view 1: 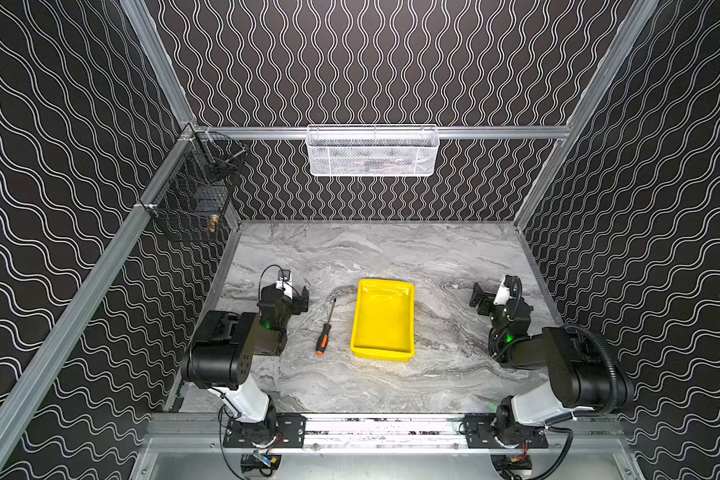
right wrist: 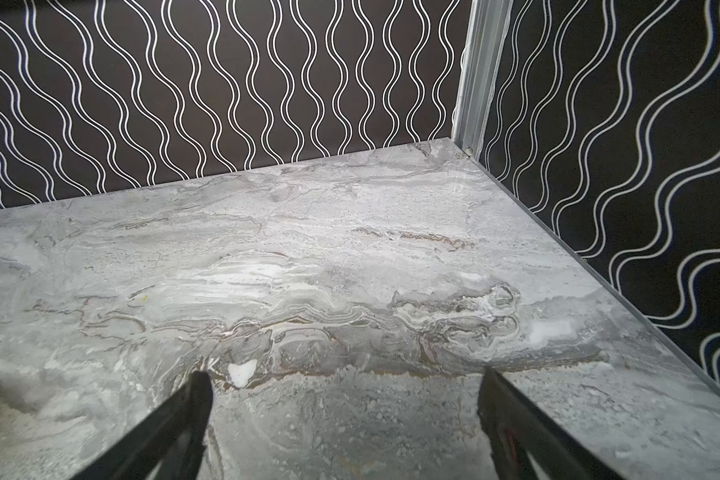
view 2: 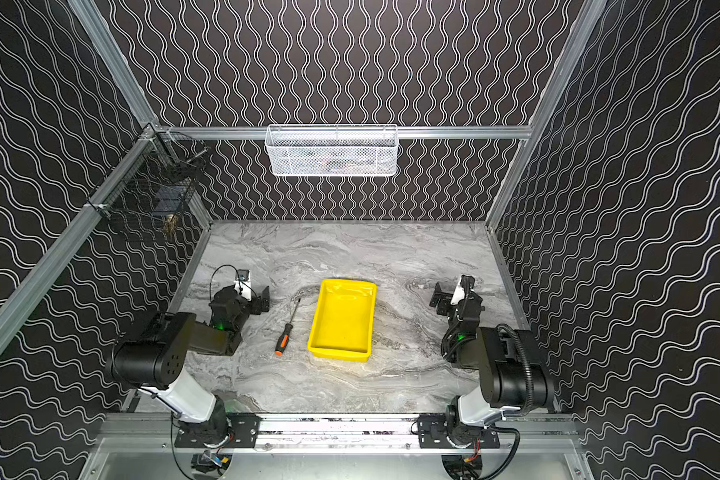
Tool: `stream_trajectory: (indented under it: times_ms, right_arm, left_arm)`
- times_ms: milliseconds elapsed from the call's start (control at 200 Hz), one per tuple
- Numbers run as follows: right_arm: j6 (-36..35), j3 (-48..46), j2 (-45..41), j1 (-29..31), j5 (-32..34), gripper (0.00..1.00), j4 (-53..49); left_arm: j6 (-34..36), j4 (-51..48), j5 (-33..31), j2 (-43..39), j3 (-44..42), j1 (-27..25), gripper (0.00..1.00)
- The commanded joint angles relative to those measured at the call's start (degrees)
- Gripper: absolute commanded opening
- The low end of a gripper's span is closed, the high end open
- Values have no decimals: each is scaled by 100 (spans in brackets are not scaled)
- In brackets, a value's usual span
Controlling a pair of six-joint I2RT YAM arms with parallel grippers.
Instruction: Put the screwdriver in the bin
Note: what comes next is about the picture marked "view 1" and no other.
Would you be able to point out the clear mesh wall basket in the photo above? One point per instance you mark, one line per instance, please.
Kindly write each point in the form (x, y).
(365, 150)

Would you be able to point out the orange black handled screwdriver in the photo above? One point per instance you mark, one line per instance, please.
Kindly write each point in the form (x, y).
(323, 338)

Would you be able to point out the black wire wall basket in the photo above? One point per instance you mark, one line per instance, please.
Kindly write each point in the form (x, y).
(201, 184)

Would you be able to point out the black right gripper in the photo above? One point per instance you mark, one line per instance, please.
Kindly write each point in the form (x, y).
(489, 298)

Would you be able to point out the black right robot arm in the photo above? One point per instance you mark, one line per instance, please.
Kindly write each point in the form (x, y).
(585, 377)

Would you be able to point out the brass fitting in basket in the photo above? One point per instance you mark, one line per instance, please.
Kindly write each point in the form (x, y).
(212, 223)

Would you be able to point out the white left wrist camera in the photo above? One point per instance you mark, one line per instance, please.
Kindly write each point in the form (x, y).
(283, 283)

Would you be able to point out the aluminium front rail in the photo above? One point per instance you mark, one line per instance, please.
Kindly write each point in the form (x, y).
(323, 434)

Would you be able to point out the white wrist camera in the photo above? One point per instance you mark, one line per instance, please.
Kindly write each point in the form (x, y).
(283, 283)
(506, 290)

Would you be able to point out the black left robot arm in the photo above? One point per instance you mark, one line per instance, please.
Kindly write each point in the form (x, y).
(219, 360)

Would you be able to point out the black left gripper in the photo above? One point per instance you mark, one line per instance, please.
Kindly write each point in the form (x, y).
(297, 301)

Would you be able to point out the yellow plastic bin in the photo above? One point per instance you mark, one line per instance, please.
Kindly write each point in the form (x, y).
(383, 325)

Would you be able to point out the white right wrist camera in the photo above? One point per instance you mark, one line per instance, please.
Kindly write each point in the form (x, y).
(506, 290)

